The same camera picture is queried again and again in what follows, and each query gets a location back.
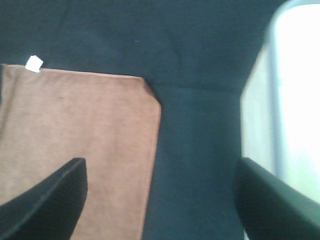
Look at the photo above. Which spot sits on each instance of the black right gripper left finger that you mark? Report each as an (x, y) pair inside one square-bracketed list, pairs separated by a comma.
[(51, 209)]

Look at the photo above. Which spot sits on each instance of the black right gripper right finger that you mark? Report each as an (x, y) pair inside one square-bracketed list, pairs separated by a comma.
[(269, 209)]

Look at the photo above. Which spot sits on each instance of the brown towel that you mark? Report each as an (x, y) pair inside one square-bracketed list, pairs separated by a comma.
[(112, 121)]

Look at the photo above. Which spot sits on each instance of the white storage box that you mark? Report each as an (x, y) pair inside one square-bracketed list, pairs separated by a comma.
[(280, 102)]

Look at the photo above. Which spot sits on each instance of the black table cloth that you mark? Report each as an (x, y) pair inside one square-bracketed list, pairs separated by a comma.
[(196, 55)]

